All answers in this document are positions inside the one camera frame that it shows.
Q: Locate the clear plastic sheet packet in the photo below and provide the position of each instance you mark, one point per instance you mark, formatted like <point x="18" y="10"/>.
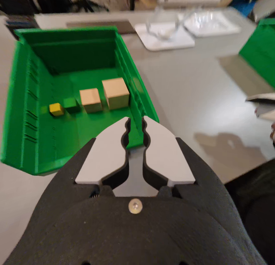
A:
<point x="212" y="24"/>

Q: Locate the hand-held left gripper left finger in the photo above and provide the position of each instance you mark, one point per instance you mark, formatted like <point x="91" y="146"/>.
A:
<point x="103" y="157"/>

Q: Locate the dark desk cover strip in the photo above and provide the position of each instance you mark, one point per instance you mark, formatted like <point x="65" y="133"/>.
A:
<point x="101" y="26"/>

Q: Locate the grey desk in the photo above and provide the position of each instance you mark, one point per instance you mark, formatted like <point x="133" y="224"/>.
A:
<point x="193" y="97"/>

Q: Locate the green plastic bin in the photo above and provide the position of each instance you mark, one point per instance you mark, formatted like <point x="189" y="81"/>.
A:
<point x="64" y="129"/>
<point x="260" y="52"/>

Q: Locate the medium wooden cube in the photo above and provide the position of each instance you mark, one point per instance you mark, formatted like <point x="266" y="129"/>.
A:
<point x="90" y="99"/>

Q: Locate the large wooden cube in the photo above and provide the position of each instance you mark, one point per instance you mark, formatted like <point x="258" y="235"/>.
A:
<point x="117" y="93"/>

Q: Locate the person's black sweater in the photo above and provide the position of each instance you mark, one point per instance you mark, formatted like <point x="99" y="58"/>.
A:
<point x="257" y="205"/>

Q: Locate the yellow cube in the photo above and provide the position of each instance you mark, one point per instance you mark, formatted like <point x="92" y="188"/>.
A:
<point x="56" y="109"/>

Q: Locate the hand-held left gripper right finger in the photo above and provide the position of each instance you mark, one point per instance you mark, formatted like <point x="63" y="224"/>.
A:
<point x="165" y="155"/>

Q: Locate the green cube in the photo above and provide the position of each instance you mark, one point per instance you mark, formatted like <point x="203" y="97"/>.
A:
<point x="70" y="104"/>

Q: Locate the person's right hand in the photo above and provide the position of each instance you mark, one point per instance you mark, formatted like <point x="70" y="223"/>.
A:
<point x="272" y="132"/>

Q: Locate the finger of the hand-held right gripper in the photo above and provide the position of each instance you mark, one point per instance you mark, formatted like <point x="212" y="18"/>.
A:
<point x="264" y="97"/>
<point x="268" y="114"/>

